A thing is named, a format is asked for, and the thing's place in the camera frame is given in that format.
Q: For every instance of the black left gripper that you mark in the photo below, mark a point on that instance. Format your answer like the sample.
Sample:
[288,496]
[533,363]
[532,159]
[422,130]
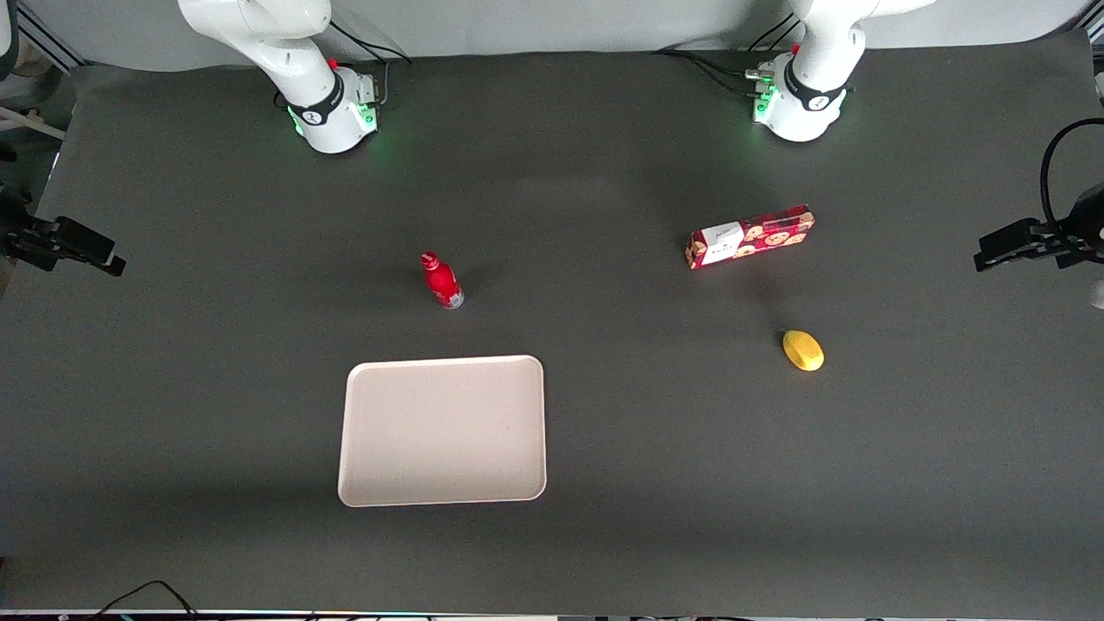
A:
[1082,226]

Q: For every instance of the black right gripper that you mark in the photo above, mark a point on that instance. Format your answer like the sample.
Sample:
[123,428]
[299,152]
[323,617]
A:
[17,231]

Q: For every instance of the red coke bottle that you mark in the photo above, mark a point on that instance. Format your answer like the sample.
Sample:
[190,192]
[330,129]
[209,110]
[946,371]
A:
[441,280]

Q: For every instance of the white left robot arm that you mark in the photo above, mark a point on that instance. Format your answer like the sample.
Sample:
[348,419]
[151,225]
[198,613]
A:
[806,108]

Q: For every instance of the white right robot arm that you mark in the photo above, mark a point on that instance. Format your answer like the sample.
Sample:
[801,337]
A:
[323,116]

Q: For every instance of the beige plastic tray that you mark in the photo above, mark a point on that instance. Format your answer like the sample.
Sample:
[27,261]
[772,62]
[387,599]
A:
[448,431]

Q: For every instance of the yellow lemon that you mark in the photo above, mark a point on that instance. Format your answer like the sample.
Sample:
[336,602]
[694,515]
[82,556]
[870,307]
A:
[804,351]

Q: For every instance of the red cookie box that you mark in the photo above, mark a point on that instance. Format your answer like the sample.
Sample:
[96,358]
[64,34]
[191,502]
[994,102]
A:
[763,237]

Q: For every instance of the dark grey table mat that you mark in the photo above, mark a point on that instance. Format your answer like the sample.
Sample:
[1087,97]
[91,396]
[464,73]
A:
[604,535]

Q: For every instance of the aluminium frame profile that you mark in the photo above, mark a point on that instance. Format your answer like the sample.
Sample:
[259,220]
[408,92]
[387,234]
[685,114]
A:
[52,39]

